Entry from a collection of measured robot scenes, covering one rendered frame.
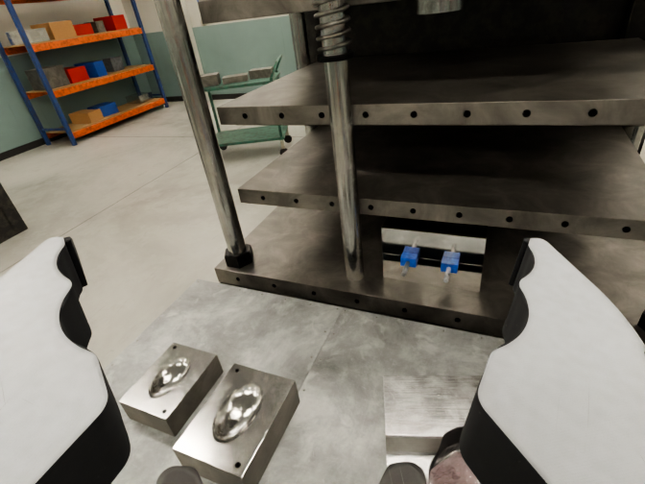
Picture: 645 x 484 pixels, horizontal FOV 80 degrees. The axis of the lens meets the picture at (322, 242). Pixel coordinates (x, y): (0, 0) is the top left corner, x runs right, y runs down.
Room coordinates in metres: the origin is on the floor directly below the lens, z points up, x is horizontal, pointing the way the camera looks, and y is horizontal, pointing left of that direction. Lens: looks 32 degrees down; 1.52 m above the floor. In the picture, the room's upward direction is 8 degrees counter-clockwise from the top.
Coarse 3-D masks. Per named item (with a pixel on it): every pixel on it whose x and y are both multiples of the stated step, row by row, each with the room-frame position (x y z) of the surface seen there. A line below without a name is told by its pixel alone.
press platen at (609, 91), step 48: (528, 48) 1.37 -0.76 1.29; (576, 48) 1.26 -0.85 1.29; (624, 48) 1.16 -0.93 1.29; (240, 96) 1.24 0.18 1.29; (288, 96) 1.14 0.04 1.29; (384, 96) 0.99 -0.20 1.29; (432, 96) 0.92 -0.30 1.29; (480, 96) 0.86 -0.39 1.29; (528, 96) 0.81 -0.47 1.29; (576, 96) 0.77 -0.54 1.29; (624, 96) 0.72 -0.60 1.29
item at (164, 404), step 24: (168, 360) 0.63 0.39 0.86; (192, 360) 0.62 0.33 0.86; (216, 360) 0.62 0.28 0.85; (144, 384) 0.57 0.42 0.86; (168, 384) 0.58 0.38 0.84; (192, 384) 0.55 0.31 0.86; (144, 408) 0.51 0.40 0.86; (168, 408) 0.50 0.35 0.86; (192, 408) 0.53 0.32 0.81; (168, 432) 0.49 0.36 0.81
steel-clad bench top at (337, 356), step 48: (192, 288) 0.97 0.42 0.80; (240, 288) 0.94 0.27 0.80; (144, 336) 0.79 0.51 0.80; (192, 336) 0.76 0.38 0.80; (240, 336) 0.74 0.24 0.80; (288, 336) 0.71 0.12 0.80; (336, 336) 0.69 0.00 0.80; (384, 336) 0.67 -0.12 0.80; (432, 336) 0.65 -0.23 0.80; (480, 336) 0.63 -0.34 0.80; (336, 384) 0.55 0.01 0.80; (144, 432) 0.50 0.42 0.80; (288, 432) 0.46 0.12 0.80; (336, 432) 0.44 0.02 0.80; (384, 432) 0.43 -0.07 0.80; (144, 480) 0.40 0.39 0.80; (288, 480) 0.36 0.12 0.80; (336, 480) 0.35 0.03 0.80
